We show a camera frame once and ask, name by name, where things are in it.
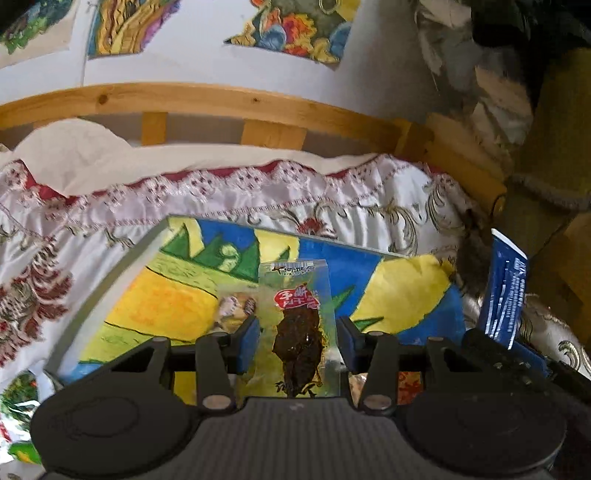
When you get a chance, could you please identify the anime boy drawing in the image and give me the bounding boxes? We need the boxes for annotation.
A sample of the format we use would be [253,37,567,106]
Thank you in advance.
[0,0,79,68]

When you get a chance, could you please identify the white pillow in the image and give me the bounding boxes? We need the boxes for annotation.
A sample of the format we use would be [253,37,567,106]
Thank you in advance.
[1,119,373,196]

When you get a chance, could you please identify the swirly night seaweed drawing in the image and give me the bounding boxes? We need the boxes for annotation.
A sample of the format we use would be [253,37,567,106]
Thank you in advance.
[87,0,180,59]

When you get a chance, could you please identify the rice cracker snack packet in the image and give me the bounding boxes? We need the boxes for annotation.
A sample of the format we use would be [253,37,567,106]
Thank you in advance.
[348,371,424,407]

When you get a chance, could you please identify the olive brown hanging garment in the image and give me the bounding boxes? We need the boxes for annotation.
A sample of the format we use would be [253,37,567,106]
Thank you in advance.
[461,45,591,296]

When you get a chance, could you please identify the landscape hill drawing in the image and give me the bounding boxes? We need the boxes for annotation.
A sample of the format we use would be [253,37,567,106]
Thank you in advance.
[225,0,361,65]

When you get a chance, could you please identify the blue white box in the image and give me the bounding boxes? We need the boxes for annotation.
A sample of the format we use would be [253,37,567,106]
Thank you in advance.
[477,229,529,349]

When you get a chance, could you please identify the nut bar clear packet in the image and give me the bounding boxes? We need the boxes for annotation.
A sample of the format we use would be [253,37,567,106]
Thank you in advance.
[211,292,256,334]

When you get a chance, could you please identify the floral satin bedspread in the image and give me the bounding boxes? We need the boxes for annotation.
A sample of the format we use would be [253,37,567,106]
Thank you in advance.
[0,154,591,480]

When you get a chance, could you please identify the dried meat clear packet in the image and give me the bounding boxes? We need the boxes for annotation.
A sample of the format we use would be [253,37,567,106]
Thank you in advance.
[236,260,341,399]

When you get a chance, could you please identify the white green pickle pouch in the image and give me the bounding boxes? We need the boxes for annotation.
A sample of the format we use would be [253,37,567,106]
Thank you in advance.
[0,371,41,465]

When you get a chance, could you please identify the wooden bed frame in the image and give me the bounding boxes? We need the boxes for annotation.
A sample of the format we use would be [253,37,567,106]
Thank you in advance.
[1,82,507,216]

